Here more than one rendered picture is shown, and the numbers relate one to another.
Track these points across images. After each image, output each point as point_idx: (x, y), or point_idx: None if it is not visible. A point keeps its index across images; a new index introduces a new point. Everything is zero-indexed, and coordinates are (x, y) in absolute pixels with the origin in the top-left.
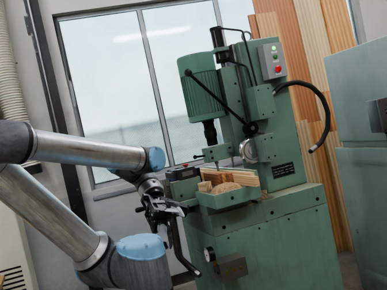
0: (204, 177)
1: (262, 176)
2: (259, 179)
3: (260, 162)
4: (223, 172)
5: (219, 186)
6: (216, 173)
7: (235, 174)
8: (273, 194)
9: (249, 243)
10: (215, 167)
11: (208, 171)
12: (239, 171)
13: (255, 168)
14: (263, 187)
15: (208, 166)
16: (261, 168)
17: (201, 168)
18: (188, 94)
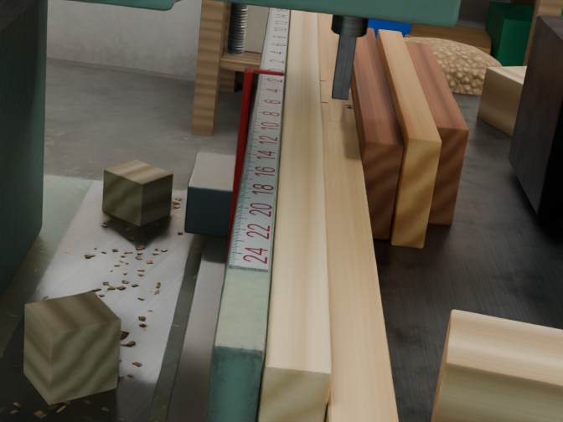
0: (461, 167)
1: (39, 126)
2: (22, 178)
3: (43, 20)
4: (383, 33)
5: (474, 47)
6: (415, 58)
7: (319, 38)
8: (44, 214)
9: None
10: (264, 157)
11: (426, 101)
12: (300, 16)
13: (18, 99)
14: (31, 215)
15: (247, 249)
16: (40, 67)
17: (328, 326)
18: None
